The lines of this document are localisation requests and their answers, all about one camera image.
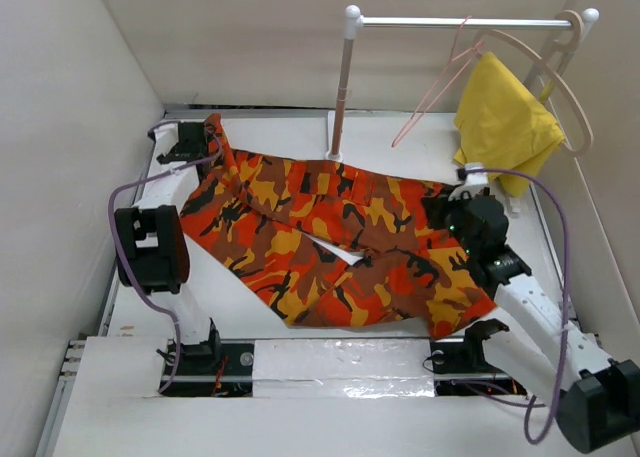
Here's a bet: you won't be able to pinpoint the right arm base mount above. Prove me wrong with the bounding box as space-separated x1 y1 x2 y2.
423 338 527 397

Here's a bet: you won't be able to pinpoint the orange camouflage trousers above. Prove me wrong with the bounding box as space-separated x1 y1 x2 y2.
181 114 495 339

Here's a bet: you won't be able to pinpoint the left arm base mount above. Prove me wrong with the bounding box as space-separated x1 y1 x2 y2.
160 340 255 398

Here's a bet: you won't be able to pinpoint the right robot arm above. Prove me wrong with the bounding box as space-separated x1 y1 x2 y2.
424 186 639 454

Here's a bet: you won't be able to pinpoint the white metal clothes rack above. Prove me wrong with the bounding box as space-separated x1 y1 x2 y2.
321 4 600 216

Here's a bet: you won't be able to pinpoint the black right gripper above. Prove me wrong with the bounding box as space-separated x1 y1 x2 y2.
419 184 477 257

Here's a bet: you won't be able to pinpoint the yellow folded cloth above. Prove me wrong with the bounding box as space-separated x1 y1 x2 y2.
454 52 565 176

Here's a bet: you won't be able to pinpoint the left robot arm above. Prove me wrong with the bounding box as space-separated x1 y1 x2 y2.
108 120 223 377

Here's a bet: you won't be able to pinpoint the wooden round hanger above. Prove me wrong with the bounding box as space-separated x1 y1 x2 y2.
474 8 600 157

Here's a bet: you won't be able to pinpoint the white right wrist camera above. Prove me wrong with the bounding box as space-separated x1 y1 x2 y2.
457 163 489 188

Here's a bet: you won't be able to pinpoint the pink wire hanger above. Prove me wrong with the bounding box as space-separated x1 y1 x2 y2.
391 15 484 148

